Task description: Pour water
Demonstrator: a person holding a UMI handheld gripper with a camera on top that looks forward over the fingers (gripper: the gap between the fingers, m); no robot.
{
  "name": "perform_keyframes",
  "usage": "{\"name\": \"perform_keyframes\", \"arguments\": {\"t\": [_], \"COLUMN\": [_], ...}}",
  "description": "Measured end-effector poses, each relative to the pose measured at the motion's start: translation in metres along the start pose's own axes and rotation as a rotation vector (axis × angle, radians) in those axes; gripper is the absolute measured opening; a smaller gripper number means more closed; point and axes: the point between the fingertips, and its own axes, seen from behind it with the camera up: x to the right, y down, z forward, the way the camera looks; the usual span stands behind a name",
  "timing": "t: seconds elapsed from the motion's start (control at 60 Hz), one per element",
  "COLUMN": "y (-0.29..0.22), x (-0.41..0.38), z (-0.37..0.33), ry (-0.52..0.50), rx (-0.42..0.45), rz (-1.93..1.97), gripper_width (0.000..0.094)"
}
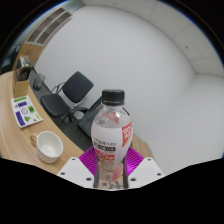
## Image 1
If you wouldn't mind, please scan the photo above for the black box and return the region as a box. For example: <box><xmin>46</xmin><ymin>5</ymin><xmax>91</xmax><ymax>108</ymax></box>
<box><xmin>17</xmin><ymin>54</ymin><xmax>35</xmax><ymax>82</ymax></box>

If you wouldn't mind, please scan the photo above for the black visitor chair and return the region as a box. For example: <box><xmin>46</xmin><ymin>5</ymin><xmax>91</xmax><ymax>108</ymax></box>
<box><xmin>39</xmin><ymin>70</ymin><xmax>95</xmax><ymax>125</ymax></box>

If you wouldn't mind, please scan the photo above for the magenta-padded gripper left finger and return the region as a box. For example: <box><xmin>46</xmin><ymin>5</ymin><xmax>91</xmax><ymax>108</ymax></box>
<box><xmin>56</xmin><ymin>147</ymin><xmax>101</xmax><ymax>190</ymax></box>

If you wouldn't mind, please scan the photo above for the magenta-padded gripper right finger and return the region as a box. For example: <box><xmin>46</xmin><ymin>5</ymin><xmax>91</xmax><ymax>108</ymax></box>
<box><xmin>122</xmin><ymin>146</ymin><xmax>166</xmax><ymax>190</ymax></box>

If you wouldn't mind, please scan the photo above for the wooden shelf unit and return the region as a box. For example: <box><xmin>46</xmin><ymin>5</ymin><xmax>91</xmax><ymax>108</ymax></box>
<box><xmin>25</xmin><ymin>7</ymin><xmax>73</xmax><ymax>46</ymax></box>

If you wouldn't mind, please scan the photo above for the grey waste bin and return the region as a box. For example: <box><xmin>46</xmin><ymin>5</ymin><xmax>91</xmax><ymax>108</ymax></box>
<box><xmin>32</xmin><ymin>73</ymin><xmax>47</xmax><ymax>91</ymax></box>

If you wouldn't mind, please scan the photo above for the wooden side cabinet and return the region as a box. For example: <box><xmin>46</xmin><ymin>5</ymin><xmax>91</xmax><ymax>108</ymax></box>
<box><xmin>131</xmin><ymin>133</ymin><xmax>155</xmax><ymax>158</ymax></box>

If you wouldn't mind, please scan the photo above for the white ceramic mug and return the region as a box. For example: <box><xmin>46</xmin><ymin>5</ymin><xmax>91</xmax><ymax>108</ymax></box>
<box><xmin>29</xmin><ymin>130</ymin><xmax>64</xmax><ymax>164</ymax></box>

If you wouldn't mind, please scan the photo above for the clear black-capped drink bottle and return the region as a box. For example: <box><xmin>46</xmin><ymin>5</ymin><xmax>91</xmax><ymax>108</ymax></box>
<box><xmin>90</xmin><ymin>88</ymin><xmax>134</xmax><ymax>184</ymax></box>

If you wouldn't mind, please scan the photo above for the white sheet with colourful stickers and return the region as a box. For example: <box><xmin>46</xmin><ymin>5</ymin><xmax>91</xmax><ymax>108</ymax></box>
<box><xmin>10</xmin><ymin>94</ymin><xmax>44</xmax><ymax>129</ymax></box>

